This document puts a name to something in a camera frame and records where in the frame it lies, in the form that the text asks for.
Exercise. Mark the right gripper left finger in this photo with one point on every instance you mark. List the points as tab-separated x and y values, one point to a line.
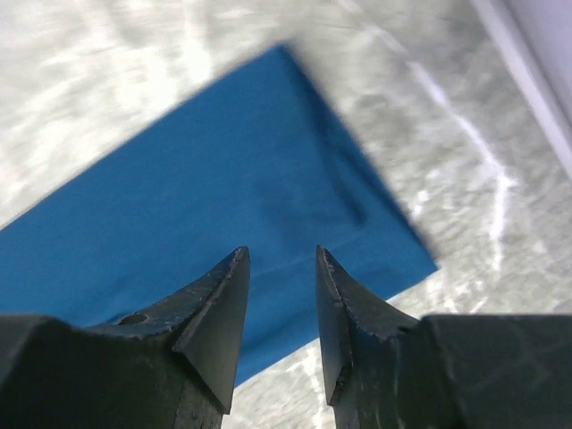
170	365

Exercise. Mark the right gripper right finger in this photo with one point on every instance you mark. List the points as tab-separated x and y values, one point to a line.
385	369

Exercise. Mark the dark blue t shirt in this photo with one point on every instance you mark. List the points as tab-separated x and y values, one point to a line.
258	159

